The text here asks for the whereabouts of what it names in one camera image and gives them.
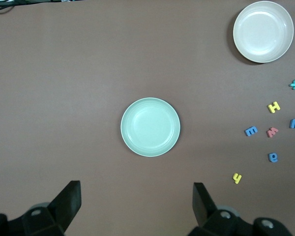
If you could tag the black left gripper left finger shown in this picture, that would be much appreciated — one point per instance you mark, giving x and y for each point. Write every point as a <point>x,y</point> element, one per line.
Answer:
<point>64,209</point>

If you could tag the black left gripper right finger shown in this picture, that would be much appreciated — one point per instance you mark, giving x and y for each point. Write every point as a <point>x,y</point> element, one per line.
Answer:
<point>204,209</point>

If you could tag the yellow lowercase letter y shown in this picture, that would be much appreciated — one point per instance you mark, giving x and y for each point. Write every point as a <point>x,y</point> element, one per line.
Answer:
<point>237,178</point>

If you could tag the blue lowercase letter a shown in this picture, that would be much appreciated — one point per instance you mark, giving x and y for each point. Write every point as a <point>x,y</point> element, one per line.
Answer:
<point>274,158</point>

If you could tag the red lowercase letter w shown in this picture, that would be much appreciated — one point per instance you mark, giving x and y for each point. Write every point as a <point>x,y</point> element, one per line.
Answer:
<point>272,132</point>

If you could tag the yellow uppercase letter H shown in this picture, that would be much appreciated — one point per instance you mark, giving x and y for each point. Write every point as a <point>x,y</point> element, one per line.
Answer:
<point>274,107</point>

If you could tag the blue lowercase letter m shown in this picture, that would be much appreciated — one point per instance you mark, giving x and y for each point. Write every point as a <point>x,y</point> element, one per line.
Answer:
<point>251,131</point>

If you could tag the green round plate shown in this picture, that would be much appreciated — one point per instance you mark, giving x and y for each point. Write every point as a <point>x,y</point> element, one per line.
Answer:
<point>150,127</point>

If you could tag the beige round plate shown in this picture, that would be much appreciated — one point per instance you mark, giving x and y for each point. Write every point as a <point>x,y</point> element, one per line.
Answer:
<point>263,32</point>

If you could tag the brown table cover mat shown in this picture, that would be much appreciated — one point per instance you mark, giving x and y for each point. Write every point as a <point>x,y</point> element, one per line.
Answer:
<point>64,73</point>

